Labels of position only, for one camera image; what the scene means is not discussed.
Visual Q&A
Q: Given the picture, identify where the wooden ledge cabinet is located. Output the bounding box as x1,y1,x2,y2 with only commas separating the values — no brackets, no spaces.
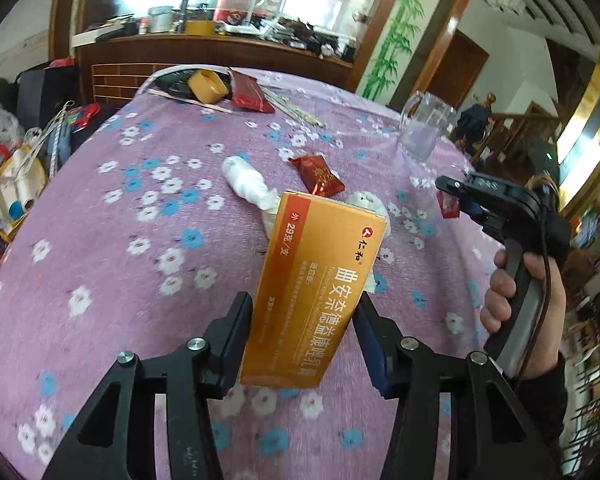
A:
72,25,353,106

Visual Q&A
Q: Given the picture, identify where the black flat item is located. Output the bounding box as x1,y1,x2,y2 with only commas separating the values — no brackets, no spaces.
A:
155,72,201,98

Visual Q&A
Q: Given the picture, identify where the yellow tape roll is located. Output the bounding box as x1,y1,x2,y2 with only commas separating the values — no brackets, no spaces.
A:
187,70,229,106

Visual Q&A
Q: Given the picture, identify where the orange medicine box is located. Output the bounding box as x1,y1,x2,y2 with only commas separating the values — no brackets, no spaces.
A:
239,189,388,390

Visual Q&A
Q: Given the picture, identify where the black paper bag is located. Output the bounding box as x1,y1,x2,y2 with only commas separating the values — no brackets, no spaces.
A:
15,65,81,126

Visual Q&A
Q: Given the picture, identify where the clear plastic bag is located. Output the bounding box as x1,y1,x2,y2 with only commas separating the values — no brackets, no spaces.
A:
0,105,26,156

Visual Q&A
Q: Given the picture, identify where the brown wooden door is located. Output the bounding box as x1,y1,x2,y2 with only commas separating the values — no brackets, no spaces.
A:
420,30,490,111

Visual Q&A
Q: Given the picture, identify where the brown cable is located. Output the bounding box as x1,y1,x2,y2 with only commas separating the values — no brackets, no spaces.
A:
522,175,561,378

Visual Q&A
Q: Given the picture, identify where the dark jacket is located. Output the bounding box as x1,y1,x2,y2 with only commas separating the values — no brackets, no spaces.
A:
455,105,496,151

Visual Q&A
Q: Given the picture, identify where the person's right forearm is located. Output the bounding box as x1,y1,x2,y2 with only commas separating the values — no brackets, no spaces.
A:
505,354,568,446

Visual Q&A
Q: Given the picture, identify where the small red candy wrapper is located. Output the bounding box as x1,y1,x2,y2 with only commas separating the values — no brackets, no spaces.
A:
437,191,463,220

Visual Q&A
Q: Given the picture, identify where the long wooden stick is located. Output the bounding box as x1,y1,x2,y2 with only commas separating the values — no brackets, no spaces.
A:
147,88,235,114

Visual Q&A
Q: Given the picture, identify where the person's right hand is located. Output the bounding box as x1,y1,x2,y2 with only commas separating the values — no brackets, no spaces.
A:
479,249,567,378

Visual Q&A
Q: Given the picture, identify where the white plastic bottle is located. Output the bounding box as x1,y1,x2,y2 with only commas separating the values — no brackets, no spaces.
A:
222,155,277,211

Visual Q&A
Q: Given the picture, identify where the red snack wrapper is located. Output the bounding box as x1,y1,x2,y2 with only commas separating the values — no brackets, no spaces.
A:
288,154,346,197

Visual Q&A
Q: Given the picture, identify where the blue pouch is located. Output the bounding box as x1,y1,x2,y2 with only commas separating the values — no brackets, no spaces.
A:
50,120,76,171

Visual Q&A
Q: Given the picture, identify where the red printed packet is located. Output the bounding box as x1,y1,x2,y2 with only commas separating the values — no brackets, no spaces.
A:
67,104,103,128

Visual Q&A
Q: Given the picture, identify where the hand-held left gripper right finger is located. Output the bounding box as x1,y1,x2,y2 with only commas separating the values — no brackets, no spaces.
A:
352,292,563,480

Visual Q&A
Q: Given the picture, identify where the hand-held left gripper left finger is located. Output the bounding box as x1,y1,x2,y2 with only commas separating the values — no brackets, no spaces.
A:
40,291,255,480

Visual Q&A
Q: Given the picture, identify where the white ceiling lamp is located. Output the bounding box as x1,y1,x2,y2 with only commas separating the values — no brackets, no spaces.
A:
487,0,526,16

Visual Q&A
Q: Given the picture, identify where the bundle of bamboo chopsticks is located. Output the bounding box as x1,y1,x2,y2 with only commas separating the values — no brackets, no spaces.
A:
260,85,327,129

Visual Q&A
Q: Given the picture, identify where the crumpled white tissue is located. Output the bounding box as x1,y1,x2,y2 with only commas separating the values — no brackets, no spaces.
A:
347,189,393,241

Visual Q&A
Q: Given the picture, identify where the metal pot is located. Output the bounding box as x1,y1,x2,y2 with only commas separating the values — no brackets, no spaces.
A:
147,6,175,35

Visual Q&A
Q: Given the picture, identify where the dark red packet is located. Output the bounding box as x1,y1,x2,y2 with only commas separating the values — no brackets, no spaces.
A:
228,69,277,113

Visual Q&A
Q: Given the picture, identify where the golden pillar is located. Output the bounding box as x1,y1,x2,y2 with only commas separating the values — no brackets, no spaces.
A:
555,42,600,216

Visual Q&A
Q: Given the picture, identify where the wooden stair railing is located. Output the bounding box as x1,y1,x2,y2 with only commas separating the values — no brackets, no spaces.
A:
460,92,566,181

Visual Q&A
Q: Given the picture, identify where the clear glass pitcher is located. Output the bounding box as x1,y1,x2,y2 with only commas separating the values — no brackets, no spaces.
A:
399,90,458,163

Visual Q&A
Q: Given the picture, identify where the white and yellow bag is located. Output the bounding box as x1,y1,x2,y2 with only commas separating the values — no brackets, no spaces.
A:
0,142,48,233

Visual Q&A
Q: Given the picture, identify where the cluttered wire rack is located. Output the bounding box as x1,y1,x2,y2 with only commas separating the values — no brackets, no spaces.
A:
562,280,600,461

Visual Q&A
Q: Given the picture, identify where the purple floral tablecloth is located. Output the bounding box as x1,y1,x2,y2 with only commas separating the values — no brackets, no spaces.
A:
0,65,506,480

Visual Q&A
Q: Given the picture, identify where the red gift box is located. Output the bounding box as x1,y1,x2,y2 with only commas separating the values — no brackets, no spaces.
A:
214,0,253,25

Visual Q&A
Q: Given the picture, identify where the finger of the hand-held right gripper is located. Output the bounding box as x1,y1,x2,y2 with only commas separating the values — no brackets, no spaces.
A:
460,195,488,228
435,176,482,198

